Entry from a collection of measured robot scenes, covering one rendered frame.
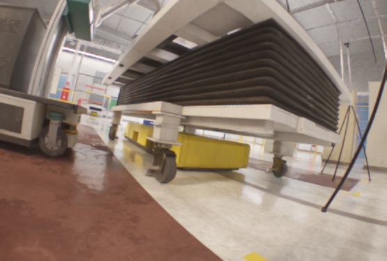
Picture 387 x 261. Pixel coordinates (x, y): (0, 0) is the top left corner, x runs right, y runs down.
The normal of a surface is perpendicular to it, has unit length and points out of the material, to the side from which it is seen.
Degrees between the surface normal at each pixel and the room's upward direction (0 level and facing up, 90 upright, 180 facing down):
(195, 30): 90
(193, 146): 90
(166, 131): 90
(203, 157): 90
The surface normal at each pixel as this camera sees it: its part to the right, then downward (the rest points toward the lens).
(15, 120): 0.45, 0.00
